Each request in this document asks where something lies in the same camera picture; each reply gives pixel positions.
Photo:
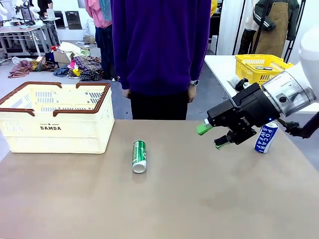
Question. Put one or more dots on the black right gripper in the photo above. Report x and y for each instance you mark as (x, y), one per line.
(244, 109)

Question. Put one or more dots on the blue Pocari Sweat can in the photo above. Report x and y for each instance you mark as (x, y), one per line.
(265, 139)

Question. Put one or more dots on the green drink can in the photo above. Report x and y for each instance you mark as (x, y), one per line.
(139, 154)

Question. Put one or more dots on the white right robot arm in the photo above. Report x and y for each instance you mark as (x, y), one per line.
(309, 49)

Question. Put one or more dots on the person's left forearm purple sleeve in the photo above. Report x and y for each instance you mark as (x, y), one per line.
(198, 67)

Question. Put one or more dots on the person's right forearm purple sleeve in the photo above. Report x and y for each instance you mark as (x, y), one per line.
(120, 72)

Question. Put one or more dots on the yellow plastic shopping basket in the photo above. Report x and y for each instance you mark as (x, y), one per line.
(249, 69)

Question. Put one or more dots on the person's left hand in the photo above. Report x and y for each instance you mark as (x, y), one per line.
(192, 93)

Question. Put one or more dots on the person's right hand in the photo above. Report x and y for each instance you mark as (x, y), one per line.
(127, 93)

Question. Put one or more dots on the white wristwatch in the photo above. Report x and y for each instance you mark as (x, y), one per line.
(194, 82)

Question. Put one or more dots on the small black round device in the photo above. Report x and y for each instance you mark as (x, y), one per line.
(242, 85)

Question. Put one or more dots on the small white object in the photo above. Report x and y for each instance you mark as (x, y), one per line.
(234, 81)

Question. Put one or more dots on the can with silver top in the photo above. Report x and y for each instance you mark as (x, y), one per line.
(268, 68)
(259, 67)

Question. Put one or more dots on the person in purple hoodie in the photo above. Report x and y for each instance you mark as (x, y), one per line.
(159, 49)

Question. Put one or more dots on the black stand pole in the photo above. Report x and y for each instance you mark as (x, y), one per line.
(295, 30)
(238, 27)

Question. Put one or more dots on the white hanging garment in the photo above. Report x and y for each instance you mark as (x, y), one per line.
(229, 25)

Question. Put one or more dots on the mannequin with brown apron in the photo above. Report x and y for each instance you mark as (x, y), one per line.
(274, 30)

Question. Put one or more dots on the pile of colourful clothes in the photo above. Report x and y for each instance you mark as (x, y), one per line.
(84, 67)

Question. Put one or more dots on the white bag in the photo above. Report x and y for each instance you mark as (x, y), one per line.
(91, 27)

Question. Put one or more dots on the person in pink hoodie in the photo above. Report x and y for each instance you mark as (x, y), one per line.
(97, 15)

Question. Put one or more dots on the black framed panel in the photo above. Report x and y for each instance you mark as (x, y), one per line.
(59, 20)
(74, 20)

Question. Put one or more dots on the person in black clothes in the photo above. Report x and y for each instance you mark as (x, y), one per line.
(45, 6)

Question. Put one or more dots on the grey work desk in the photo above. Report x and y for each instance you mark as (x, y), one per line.
(20, 30)

